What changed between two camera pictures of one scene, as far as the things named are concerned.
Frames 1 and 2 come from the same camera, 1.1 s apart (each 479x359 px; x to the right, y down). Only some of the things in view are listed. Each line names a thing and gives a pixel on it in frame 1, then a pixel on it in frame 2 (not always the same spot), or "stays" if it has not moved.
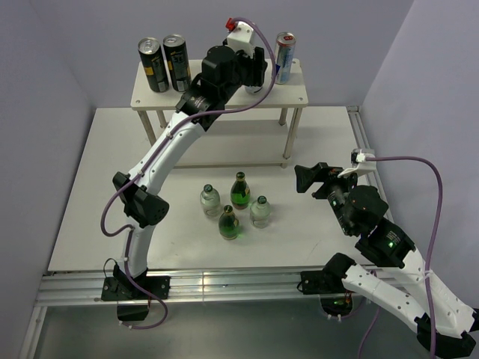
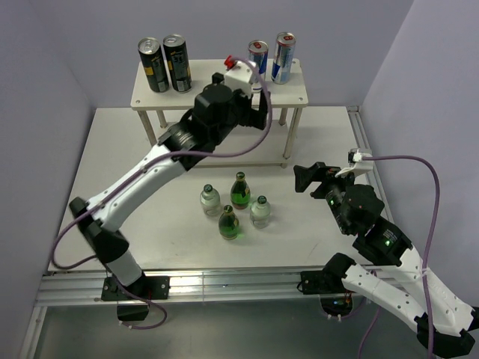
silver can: (284, 51) stays
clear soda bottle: (209, 200) stays
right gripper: (304, 176) stays
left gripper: (256, 75) to (252, 117)
